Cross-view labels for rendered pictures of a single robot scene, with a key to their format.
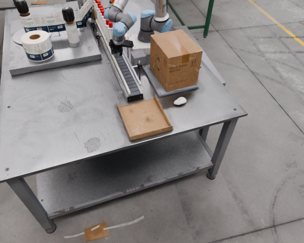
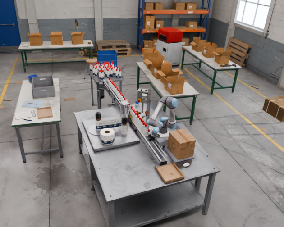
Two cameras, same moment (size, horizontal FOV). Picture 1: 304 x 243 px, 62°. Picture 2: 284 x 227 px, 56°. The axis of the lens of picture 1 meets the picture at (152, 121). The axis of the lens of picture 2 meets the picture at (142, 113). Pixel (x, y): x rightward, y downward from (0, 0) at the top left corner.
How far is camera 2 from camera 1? 1.90 m
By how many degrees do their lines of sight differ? 18
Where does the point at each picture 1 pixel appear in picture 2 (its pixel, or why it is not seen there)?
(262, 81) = (231, 154)
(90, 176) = (134, 211)
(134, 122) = (165, 174)
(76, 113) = (134, 170)
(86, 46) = (130, 135)
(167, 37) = (177, 133)
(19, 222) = not seen: outside the picture
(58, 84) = (121, 156)
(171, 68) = (181, 148)
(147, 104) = (170, 166)
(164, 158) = (176, 200)
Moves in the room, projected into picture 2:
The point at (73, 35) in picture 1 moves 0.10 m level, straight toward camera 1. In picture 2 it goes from (125, 130) to (127, 134)
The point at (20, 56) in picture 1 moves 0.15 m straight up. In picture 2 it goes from (97, 141) to (96, 132)
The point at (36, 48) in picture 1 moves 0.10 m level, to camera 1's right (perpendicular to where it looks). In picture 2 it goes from (108, 138) to (116, 138)
